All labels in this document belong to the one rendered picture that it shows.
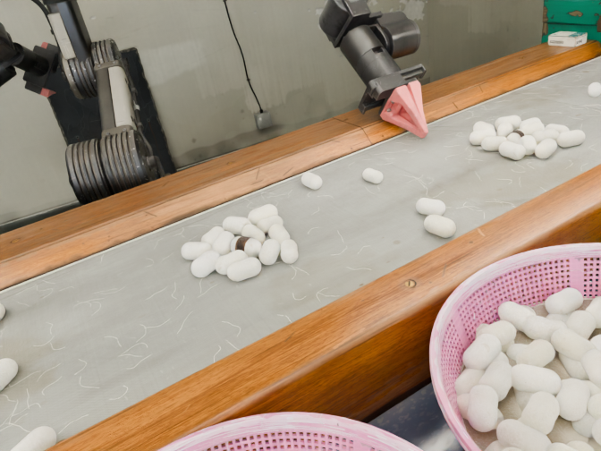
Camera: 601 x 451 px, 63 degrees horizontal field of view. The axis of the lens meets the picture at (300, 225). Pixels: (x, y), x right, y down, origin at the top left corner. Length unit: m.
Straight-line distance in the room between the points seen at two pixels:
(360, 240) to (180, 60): 2.15
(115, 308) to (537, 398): 0.39
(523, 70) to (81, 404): 0.88
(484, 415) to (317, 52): 2.58
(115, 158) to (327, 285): 0.53
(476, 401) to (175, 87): 2.38
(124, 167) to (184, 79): 1.75
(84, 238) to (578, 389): 0.54
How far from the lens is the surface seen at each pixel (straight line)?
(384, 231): 0.55
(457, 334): 0.41
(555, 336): 0.42
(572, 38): 1.15
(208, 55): 2.64
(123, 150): 0.91
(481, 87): 0.95
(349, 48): 0.83
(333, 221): 0.58
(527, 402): 0.39
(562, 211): 0.53
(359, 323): 0.39
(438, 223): 0.52
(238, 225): 0.58
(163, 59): 2.59
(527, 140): 0.71
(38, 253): 0.67
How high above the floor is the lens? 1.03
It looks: 29 degrees down
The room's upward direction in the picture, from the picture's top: 11 degrees counter-clockwise
